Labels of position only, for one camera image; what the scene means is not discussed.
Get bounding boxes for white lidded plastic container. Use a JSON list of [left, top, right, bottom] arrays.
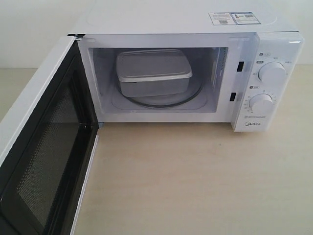
[[116, 49, 193, 98]]

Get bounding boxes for white microwave door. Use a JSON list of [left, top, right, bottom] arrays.
[[0, 36, 99, 235]]

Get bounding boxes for white Midea microwave oven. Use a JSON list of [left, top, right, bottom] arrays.
[[69, 0, 304, 132]]

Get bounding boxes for glass turntable plate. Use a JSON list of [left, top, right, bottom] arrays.
[[114, 75, 206, 109]]

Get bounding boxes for lower white timer knob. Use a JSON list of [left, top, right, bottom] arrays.
[[249, 94, 274, 114]]

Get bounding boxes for upper white power knob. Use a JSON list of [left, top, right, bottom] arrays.
[[258, 62, 287, 83]]

